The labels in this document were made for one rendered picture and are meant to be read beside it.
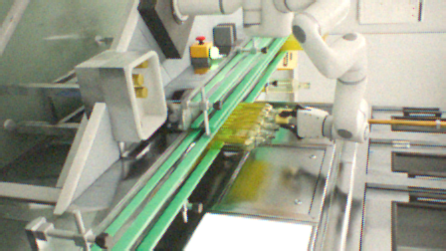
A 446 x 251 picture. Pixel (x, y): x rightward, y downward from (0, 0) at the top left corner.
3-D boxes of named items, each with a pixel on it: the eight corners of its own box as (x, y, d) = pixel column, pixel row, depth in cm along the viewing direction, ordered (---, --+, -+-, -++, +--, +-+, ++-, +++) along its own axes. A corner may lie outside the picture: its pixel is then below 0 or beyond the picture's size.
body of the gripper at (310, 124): (334, 135, 154) (304, 130, 160) (334, 108, 150) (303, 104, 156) (326, 144, 148) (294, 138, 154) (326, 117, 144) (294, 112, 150)
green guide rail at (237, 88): (190, 127, 146) (213, 129, 144) (190, 125, 146) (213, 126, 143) (291, 14, 294) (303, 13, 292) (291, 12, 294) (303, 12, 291)
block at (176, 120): (165, 130, 145) (185, 131, 142) (160, 104, 141) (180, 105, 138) (169, 126, 148) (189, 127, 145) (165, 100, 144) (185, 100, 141)
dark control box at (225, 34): (214, 45, 201) (232, 44, 198) (212, 27, 197) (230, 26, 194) (220, 40, 208) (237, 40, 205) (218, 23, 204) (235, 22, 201)
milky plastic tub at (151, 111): (115, 141, 129) (142, 143, 126) (99, 67, 119) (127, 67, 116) (143, 117, 143) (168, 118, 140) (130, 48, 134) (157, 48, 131)
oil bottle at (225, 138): (193, 148, 151) (255, 152, 144) (191, 132, 148) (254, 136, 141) (199, 140, 156) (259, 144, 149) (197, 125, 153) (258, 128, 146)
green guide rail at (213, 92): (187, 107, 143) (211, 108, 141) (187, 104, 143) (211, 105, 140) (290, 2, 291) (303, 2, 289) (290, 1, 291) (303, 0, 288)
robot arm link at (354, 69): (329, 49, 136) (294, 76, 131) (324, -13, 121) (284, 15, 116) (373, 70, 125) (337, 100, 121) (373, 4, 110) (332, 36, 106)
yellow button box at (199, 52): (190, 64, 177) (208, 64, 175) (188, 45, 174) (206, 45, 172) (197, 58, 183) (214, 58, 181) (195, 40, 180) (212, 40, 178)
